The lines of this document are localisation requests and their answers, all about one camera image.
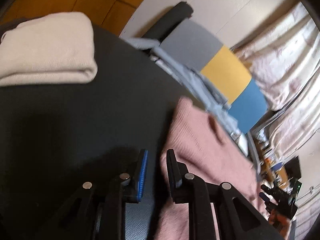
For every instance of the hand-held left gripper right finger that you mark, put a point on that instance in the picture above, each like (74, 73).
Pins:
(173, 173)

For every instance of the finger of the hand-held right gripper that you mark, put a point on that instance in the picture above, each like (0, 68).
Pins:
(265, 197)
(267, 188)

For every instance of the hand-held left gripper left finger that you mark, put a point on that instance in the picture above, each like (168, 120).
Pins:
(142, 175)

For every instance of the pink knitted sweater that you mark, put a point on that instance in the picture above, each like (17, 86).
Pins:
(200, 142)

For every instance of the wooden shelf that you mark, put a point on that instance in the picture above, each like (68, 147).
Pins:
(270, 172)

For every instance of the blue container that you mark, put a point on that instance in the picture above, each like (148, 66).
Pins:
(277, 167)

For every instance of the black monitor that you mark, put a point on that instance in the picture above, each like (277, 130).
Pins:
(293, 168)

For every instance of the white printed seat cushion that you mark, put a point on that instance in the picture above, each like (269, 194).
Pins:
(242, 142)

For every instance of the pale striped curtain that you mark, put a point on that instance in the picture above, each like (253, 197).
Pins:
(297, 125)

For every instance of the light blue garment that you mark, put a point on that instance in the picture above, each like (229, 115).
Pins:
(190, 80)

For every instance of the grey yellow blue chair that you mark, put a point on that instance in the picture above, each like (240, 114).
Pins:
(225, 75)

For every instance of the pink floral quilt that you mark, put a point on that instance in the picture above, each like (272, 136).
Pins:
(280, 62)

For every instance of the black upright roll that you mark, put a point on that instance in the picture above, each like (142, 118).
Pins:
(170, 21)

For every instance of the beige folded cloth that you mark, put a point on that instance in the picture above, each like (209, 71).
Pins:
(47, 52)

